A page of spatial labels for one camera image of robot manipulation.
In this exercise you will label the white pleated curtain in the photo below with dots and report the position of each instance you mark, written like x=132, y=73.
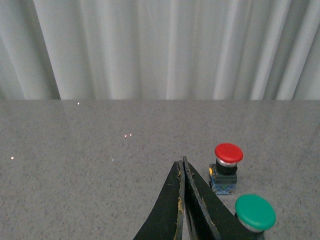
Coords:
x=160, y=49

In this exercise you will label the green mushroom push button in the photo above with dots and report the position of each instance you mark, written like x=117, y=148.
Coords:
x=255, y=213

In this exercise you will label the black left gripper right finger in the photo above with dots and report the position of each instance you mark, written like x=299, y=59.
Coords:
x=206, y=215

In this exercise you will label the red mushroom push button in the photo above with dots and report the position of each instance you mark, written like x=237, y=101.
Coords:
x=223, y=173

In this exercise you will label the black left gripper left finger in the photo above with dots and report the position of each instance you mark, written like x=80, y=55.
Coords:
x=165, y=221

